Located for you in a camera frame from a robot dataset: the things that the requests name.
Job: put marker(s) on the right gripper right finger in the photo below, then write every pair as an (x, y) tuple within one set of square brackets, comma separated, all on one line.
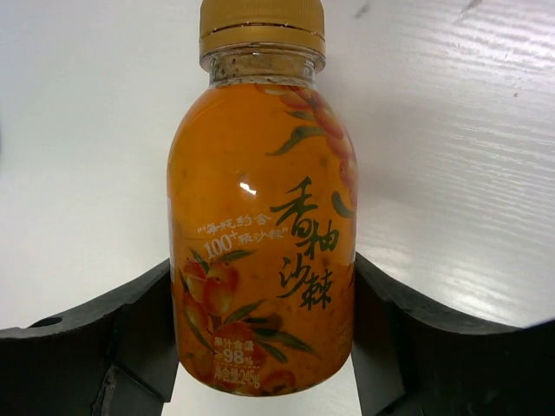
[(415, 356)]

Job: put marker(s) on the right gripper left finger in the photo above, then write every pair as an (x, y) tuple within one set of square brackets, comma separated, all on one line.
[(113, 355)]

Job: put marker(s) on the amber ribbed orange bottle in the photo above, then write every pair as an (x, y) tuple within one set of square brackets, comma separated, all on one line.
[(262, 191)]

